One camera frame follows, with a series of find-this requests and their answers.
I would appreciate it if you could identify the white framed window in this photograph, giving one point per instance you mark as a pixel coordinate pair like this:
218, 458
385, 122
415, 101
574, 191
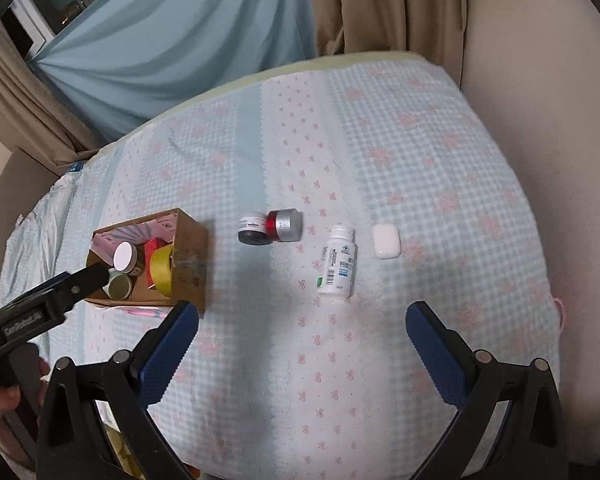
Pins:
30, 20

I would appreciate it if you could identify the beige padded headboard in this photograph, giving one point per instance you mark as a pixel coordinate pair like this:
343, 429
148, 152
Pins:
15, 195

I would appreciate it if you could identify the pale green bed sheet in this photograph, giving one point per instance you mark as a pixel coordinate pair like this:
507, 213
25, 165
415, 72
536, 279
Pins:
260, 72

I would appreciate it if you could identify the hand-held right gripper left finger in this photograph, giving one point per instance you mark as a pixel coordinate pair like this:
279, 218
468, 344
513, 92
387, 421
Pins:
172, 350

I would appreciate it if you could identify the white lid cream jar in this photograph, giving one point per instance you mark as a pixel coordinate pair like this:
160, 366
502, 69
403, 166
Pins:
125, 256

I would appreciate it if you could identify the blue checkered floral blanket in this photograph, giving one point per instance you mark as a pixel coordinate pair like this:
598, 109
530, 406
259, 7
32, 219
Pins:
405, 170

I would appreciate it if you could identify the white earbuds case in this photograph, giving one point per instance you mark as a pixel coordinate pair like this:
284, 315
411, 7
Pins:
386, 241

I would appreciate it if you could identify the pale green jar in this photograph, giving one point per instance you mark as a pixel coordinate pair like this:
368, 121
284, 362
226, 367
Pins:
118, 286

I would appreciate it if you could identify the light blue crumpled duvet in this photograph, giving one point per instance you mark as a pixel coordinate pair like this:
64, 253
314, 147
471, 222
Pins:
40, 230

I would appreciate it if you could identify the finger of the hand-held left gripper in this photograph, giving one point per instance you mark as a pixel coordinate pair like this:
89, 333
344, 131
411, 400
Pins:
82, 282

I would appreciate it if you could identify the red and silver jar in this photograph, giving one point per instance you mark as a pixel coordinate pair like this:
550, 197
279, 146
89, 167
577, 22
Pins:
286, 225

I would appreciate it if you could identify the white pill bottle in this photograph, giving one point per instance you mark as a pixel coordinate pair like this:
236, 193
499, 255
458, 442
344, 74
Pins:
336, 265

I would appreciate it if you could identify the pink patterned box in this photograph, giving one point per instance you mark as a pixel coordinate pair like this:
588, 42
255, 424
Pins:
130, 232

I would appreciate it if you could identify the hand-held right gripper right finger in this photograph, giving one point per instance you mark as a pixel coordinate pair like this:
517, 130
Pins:
435, 350

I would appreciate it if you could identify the yellow tape roll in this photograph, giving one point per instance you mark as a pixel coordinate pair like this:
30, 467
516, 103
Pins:
161, 270

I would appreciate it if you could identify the light blue hanging cloth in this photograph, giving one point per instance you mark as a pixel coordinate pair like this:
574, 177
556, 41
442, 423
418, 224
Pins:
180, 35

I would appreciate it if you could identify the black and white jar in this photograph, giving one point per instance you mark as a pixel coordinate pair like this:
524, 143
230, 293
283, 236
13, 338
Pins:
253, 230

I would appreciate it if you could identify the beige curtain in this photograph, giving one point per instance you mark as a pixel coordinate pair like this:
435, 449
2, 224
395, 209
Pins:
380, 5
25, 105

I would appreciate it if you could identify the brown cardboard box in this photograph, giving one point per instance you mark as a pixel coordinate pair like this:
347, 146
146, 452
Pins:
190, 260

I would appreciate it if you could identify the red rectangular box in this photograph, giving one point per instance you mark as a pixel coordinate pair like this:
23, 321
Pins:
152, 247

